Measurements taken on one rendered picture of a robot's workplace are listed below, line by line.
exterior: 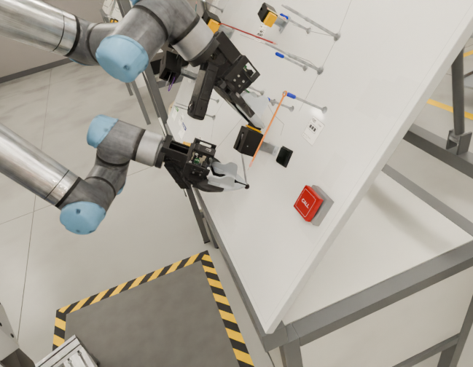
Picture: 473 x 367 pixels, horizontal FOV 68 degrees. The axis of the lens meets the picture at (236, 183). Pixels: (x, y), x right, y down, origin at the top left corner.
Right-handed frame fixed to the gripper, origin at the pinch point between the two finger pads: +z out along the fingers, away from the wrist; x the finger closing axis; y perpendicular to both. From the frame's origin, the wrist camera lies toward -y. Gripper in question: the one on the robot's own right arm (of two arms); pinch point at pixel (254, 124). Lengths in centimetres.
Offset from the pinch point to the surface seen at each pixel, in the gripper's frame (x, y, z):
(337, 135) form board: -18.5, 7.0, 4.5
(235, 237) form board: 0.2, -23.0, 18.3
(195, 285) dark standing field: 82, -70, 85
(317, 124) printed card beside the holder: -11.9, 7.4, 4.3
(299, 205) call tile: -20.8, -7.6, 7.5
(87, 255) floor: 146, -116, 53
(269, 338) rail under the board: -23.3, -31.5, 24.1
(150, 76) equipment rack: 95, -4, -4
